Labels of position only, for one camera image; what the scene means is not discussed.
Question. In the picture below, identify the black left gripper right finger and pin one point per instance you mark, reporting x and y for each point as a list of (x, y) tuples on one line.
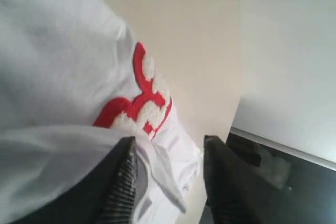
[(234, 192)]

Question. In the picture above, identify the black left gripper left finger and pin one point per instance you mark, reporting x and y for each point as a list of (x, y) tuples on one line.
[(105, 195)]

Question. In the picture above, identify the white t-shirt with red lettering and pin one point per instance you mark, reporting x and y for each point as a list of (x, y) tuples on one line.
[(75, 80)]

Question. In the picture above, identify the dark floor object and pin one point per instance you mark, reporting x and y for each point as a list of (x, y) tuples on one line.
[(303, 186)]

